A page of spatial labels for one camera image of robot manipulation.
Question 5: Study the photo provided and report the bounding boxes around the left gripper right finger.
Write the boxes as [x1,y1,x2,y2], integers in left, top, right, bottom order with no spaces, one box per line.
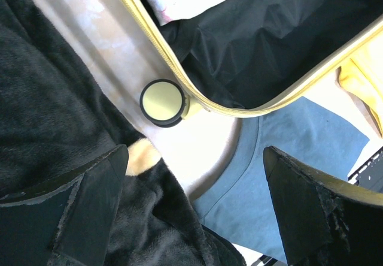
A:
[263,146,382,265]

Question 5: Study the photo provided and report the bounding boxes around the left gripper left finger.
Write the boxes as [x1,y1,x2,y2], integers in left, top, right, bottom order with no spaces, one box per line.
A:
[1,145,129,265]

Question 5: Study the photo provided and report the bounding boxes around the dark blue shirt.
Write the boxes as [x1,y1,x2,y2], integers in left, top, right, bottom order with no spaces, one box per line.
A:
[193,98,369,262]

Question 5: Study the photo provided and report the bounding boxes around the yellow pants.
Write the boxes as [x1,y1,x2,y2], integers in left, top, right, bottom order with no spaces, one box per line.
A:
[338,37,382,132]

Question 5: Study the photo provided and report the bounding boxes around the black floral fleece blanket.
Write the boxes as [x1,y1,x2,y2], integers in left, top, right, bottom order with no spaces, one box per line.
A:
[1,0,245,265]

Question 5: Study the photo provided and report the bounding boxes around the yellow open suitcase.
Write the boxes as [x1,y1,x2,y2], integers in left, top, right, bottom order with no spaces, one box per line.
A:
[122,0,382,118]

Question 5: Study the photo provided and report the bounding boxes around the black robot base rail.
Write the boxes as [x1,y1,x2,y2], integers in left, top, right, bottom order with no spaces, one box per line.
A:
[348,148,383,193]

